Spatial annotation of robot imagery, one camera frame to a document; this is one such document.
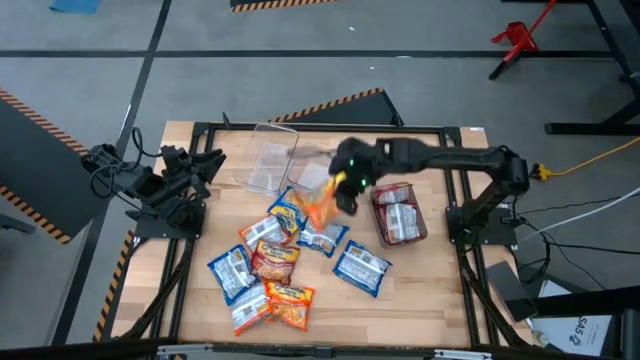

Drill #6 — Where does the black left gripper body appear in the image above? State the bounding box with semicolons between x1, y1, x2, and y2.
160;144;199;196

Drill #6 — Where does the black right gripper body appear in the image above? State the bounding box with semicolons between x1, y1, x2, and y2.
328;137;384;197

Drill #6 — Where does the orange Maruchan noodle pack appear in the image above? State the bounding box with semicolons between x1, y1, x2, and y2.
228;280;274;337
293;172;347;232
263;279;316;332
238;214;294;249

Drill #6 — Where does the red Maruchan noodle pack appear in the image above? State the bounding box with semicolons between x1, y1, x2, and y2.
374;183;414;205
249;239;301;285
379;202;424;244

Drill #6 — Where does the smoky clear plastic bin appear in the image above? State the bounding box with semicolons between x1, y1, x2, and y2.
369;180;430;250

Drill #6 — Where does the clear plastic bin with label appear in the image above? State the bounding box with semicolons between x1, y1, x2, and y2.
287;143;335;201

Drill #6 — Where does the black table with hazard tape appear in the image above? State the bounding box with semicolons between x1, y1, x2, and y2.
229;0;341;14
267;87;405;127
0;87;109;246

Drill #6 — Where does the black tablet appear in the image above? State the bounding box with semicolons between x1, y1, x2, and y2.
485;259;539;324

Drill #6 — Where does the blue floor mat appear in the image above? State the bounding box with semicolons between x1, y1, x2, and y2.
48;0;102;15

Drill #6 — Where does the red metal stand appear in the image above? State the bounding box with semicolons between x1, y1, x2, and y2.
488;0;559;81

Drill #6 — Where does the black metal beam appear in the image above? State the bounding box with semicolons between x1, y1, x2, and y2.
529;287;640;360

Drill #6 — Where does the white printed box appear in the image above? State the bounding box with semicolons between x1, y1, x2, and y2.
528;279;615;359

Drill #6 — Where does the silver metal bracket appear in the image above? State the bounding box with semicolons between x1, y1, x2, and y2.
157;343;214;357
433;349;494;360

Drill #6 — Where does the yellow power cord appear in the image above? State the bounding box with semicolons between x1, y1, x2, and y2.
529;135;640;182

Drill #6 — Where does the black desk frame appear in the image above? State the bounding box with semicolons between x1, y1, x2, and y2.
501;0;640;136

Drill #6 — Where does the black floor cable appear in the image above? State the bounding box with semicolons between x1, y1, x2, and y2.
509;197;640;291

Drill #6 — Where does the white cable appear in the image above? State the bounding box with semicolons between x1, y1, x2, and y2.
519;187;640;242

